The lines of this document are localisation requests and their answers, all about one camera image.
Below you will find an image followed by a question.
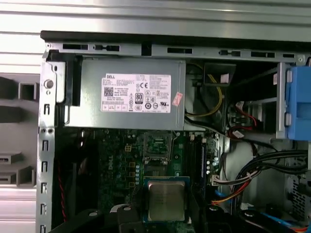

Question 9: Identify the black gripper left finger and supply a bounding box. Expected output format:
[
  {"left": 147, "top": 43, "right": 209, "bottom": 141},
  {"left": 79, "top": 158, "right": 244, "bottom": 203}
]
[{"left": 50, "top": 185, "right": 146, "bottom": 233}]

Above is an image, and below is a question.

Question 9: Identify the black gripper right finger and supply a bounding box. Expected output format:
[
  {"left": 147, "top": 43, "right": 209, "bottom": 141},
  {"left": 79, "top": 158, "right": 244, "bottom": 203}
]
[{"left": 186, "top": 181, "right": 277, "bottom": 233}]

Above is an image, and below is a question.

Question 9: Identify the silver green CPU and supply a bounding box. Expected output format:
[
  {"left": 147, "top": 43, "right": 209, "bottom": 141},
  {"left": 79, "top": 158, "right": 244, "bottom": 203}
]
[{"left": 142, "top": 176, "right": 190, "bottom": 223}]

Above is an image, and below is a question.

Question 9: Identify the metal locking lever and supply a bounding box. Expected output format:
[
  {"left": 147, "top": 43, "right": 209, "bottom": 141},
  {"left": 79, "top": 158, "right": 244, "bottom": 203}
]
[{"left": 171, "top": 130, "right": 181, "bottom": 161}]

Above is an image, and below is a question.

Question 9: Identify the metal socket cover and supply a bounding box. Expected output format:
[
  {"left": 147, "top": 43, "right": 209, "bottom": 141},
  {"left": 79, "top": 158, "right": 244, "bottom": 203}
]
[{"left": 143, "top": 132, "right": 173, "bottom": 163}]

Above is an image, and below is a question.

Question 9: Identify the black RAM slot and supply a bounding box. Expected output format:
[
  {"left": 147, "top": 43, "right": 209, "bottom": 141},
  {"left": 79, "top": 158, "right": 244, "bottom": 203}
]
[
  {"left": 188, "top": 135, "right": 196, "bottom": 180},
  {"left": 195, "top": 135, "right": 207, "bottom": 186}
]

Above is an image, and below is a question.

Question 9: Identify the green Dell motherboard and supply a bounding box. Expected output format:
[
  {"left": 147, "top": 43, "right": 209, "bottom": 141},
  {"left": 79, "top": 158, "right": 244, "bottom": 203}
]
[{"left": 97, "top": 130, "right": 231, "bottom": 233}]

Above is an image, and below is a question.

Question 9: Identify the black case fan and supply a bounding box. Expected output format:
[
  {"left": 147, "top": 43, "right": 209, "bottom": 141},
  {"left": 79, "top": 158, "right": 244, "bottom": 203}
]
[{"left": 54, "top": 130, "right": 99, "bottom": 223}]

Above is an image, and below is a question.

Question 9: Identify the grey power supply unit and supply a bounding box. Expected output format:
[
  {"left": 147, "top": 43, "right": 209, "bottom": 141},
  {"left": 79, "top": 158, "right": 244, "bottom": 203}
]
[{"left": 63, "top": 59, "right": 187, "bottom": 131}]

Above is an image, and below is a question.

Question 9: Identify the black PC case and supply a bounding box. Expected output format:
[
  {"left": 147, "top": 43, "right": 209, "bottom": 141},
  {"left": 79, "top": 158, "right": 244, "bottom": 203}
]
[{"left": 36, "top": 30, "right": 311, "bottom": 233}]

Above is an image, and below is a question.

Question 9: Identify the grey metal drive cage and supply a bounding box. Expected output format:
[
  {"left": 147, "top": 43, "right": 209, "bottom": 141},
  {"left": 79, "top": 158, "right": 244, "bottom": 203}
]
[{"left": 228, "top": 54, "right": 311, "bottom": 146}]

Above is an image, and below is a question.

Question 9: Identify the grey parts rack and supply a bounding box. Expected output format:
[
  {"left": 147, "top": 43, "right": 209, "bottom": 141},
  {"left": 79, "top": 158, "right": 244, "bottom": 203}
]
[{"left": 0, "top": 75, "right": 41, "bottom": 190}]

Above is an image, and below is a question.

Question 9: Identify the blue plastic drive carrier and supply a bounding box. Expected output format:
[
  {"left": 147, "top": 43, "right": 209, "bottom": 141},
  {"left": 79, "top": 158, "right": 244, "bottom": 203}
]
[{"left": 285, "top": 66, "right": 311, "bottom": 142}]

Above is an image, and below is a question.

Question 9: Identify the orange wire bundle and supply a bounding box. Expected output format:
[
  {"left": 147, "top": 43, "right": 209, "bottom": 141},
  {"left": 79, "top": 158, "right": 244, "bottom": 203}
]
[{"left": 210, "top": 185, "right": 247, "bottom": 207}]

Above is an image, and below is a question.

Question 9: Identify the red black twisted wire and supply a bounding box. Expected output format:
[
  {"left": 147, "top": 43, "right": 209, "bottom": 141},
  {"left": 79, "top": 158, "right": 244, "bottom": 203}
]
[{"left": 56, "top": 159, "right": 68, "bottom": 223}]

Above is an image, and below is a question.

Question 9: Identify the blue data cable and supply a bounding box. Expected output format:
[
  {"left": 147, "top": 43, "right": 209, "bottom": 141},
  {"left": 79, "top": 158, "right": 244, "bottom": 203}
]
[{"left": 259, "top": 212, "right": 302, "bottom": 233}]

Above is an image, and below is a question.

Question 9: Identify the black cable bundle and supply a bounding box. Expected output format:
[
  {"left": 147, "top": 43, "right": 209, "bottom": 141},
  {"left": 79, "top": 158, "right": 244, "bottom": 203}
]
[{"left": 227, "top": 138, "right": 311, "bottom": 202}]

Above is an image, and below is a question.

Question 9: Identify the yellow wire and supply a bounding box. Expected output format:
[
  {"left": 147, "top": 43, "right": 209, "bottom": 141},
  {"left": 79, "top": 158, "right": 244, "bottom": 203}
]
[{"left": 185, "top": 62, "right": 224, "bottom": 117}]

